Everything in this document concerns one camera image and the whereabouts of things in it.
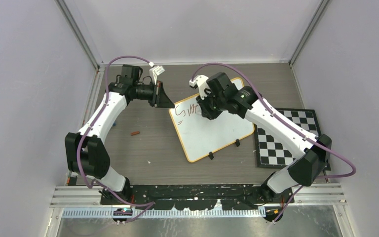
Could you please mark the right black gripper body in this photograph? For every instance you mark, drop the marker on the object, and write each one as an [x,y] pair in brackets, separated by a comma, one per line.
[213,105]

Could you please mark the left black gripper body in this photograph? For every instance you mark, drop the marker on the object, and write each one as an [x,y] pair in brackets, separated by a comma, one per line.
[156,94]

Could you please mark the yellow framed whiteboard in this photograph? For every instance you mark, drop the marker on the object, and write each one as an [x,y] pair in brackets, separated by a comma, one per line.
[201,137]

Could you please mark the red marker cap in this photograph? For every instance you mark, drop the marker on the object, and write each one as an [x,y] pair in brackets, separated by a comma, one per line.
[135,133]

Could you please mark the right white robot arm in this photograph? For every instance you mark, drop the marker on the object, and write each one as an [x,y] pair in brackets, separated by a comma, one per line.
[218,93]

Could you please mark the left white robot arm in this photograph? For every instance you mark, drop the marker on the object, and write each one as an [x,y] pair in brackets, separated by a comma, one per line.
[85,149]

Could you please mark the black white chessboard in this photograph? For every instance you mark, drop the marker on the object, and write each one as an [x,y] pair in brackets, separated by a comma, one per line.
[277,147]

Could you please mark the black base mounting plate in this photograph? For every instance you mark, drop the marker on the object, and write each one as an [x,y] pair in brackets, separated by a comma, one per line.
[197,197]

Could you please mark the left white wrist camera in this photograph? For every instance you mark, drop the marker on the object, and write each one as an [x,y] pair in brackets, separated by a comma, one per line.
[155,71]

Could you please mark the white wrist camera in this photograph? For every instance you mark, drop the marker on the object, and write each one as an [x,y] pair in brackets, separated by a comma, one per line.
[200,82]
[155,71]

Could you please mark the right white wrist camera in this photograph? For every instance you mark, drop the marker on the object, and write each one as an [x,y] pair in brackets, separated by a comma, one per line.
[200,82]

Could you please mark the wire whiteboard stand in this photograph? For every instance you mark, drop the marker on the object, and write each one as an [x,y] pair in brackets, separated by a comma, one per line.
[235,143]

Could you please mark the white slotted cable duct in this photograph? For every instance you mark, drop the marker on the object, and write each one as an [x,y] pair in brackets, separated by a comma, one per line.
[173,213]

